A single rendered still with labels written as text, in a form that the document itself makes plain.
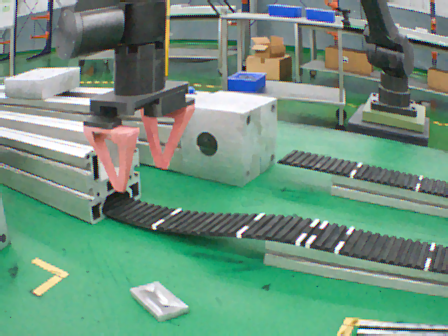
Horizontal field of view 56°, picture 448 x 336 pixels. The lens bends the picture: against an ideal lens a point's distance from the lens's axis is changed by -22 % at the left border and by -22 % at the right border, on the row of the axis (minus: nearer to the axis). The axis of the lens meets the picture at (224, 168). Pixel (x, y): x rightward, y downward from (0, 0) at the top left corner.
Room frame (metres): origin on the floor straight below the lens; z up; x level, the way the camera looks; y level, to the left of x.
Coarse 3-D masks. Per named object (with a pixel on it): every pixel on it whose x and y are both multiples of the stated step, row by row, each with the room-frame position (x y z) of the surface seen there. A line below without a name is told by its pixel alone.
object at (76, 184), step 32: (0, 128) 0.63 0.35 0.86; (32, 128) 0.66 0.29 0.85; (64, 128) 0.62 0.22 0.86; (0, 160) 0.61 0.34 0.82; (32, 160) 0.56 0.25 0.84; (64, 160) 0.52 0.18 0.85; (96, 160) 0.52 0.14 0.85; (32, 192) 0.56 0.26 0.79; (64, 192) 0.52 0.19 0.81; (96, 192) 0.51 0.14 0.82; (128, 192) 0.57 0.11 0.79
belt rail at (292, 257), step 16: (272, 256) 0.42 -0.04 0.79; (288, 256) 0.42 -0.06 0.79; (304, 256) 0.40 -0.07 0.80; (320, 256) 0.40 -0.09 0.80; (336, 256) 0.39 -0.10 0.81; (304, 272) 0.40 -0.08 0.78; (320, 272) 0.39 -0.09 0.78; (336, 272) 0.39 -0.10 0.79; (352, 272) 0.38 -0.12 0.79; (368, 272) 0.37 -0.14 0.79; (384, 272) 0.37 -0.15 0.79; (400, 272) 0.35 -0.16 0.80; (416, 272) 0.34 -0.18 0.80; (432, 272) 0.33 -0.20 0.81; (400, 288) 0.35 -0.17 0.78; (416, 288) 0.34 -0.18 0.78; (432, 288) 0.33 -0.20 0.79
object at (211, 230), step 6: (222, 216) 0.49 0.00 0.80; (228, 216) 0.49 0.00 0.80; (234, 216) 0.48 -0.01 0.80; (216, 222) 0.47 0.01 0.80; (222, 222) 0.47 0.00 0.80; (228, 222) 0.47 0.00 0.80; (204, 228) 0.46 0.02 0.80; (210, 228) 0.46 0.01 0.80; (216, 228) 0.45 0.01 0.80; (222, 228) 0.46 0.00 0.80; (198, 234) 0.45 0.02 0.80; (204, 234) 0.45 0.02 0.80; (210, 234) 0.45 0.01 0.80
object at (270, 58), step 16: (256, 48) 5.64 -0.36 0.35; (272, 48) 5.63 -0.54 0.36; (336, 48) 5.40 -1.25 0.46; (256, 64) 5.60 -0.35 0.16; (272, 64) 5.53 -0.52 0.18; (288, 64) 5.86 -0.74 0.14; (336, 64) 5.28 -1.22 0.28; (352, 64) 5.21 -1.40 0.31; (368, 64) 5.13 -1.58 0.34; (432, 80) 4.79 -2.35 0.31
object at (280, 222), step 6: (276, 216) 0.46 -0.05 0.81; (282, 216) 0.46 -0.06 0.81; (288, 216) 0.46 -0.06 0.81; (270, 222) 0.45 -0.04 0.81; (276, 222) 0.45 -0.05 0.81; (282, 222) 0.45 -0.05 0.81; (288, 222) 0.45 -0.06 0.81; (264, 228) 0.44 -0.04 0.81; (270, 228) 0.44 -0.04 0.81; (276, 228) 0.43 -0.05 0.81; (282, 228) 0.44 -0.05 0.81; (258, 234) 0.42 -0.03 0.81; (264, 234) 0.43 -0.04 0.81; (270, 234) 0.42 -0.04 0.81; (276, 234) 0.42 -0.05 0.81; (270, 240) 0.42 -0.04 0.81
